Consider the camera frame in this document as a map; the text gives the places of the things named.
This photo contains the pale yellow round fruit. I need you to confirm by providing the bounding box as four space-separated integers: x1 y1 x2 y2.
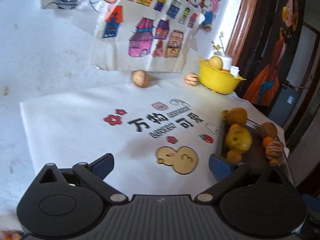
208 56 223 70

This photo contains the houses drawing paper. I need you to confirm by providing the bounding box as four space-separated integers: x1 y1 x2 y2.
92 0 204 73

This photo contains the brown kiwi with sticker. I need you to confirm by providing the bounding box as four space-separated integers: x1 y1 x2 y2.
258 122 278 139

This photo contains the striped pepino in tray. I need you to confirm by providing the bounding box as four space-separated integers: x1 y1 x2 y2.
265 140 284 160

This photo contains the yellow pear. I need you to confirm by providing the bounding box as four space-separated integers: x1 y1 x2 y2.
225 127 252 152

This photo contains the striped pepino melon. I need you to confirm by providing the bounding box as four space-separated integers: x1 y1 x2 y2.
184 73 199 86

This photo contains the yellow plastic bowl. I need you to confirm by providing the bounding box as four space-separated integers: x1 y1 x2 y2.
199 57 246 95

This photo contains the pale pepino melon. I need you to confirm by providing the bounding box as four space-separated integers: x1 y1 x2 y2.
132 70 149 88

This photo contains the white jar with flowers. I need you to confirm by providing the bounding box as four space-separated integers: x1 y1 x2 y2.
212 31 233 72

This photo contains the woman painting in orange dress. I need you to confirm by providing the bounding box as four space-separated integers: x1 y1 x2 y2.
241 0 305 107

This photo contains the yellow speckled mango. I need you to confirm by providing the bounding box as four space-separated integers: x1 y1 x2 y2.
221 107 248 126

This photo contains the small orange in tray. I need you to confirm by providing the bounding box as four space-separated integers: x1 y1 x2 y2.
262 136 274 148

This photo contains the grey metal tray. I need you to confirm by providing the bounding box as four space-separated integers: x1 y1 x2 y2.
216 119 269 169

